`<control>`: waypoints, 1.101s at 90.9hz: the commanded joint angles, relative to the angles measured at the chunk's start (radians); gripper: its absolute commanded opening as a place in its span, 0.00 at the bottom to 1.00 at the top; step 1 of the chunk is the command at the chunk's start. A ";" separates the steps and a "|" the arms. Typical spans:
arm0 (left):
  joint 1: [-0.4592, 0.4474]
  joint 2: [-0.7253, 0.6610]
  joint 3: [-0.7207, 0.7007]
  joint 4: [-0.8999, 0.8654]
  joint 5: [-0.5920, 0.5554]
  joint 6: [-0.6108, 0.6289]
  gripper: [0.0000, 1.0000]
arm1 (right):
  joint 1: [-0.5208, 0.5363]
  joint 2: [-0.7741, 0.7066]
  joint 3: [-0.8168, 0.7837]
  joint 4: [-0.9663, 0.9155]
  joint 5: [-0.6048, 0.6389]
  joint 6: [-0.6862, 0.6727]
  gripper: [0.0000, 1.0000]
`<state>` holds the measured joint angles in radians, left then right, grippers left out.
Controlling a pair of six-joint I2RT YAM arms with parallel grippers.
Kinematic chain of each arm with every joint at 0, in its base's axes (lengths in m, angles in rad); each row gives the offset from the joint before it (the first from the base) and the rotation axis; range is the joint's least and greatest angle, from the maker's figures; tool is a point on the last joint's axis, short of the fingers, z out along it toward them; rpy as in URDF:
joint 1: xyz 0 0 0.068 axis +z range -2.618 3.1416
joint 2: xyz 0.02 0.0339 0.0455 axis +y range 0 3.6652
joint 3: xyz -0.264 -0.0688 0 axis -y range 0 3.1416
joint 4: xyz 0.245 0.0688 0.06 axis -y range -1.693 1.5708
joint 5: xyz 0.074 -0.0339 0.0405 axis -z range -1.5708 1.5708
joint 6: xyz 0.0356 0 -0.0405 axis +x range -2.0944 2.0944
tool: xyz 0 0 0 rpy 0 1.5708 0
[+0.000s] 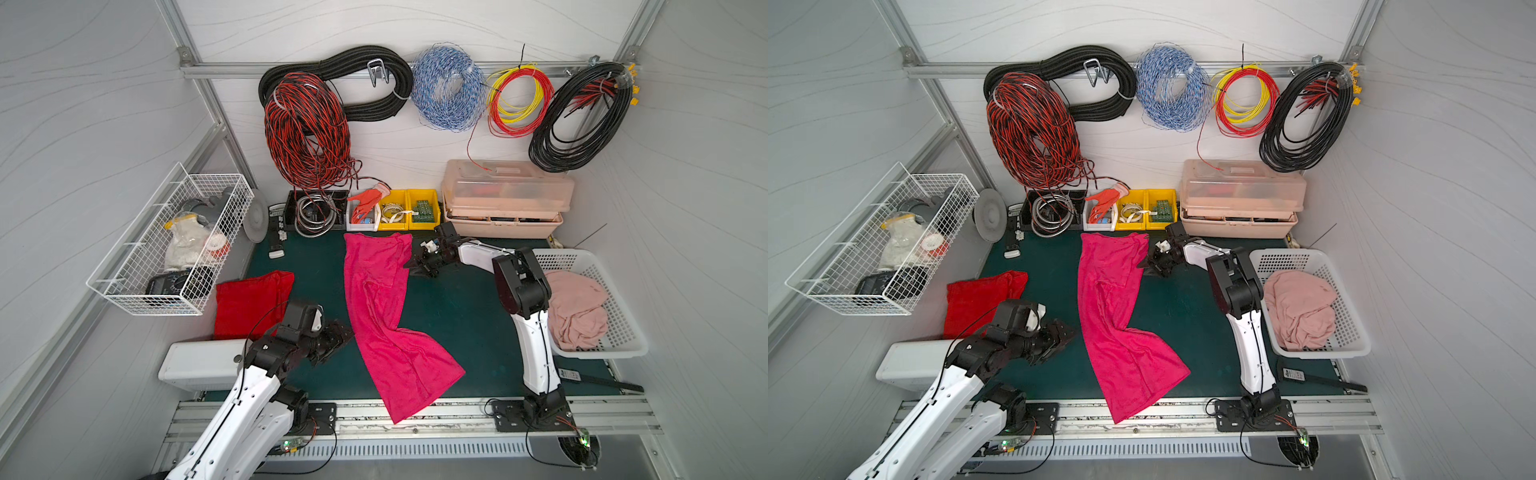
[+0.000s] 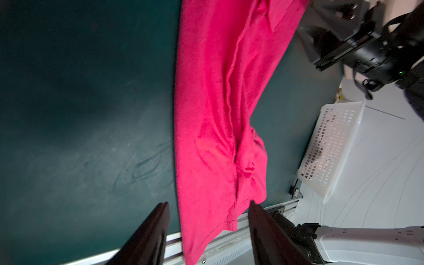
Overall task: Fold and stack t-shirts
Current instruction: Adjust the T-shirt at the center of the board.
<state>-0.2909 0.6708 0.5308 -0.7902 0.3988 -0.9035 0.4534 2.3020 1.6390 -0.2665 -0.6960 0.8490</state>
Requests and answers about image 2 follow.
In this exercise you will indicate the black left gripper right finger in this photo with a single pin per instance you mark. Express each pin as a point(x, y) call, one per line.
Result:
point(271, 246)

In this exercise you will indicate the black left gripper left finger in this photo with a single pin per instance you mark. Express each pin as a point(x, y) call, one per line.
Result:
point(147, 245)

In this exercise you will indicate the magenta t-shirt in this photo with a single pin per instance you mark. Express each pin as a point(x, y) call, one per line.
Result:
point(227, 53)

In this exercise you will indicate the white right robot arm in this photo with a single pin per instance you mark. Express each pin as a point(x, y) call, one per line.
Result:
point(364, 163)

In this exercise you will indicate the white laundry basket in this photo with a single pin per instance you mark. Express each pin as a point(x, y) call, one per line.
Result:
point(333, 135)

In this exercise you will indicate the pale pink t-shirt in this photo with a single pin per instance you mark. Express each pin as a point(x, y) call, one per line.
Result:
point(321, 164)

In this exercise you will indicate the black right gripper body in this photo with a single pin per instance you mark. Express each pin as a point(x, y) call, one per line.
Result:
point(354, 34)

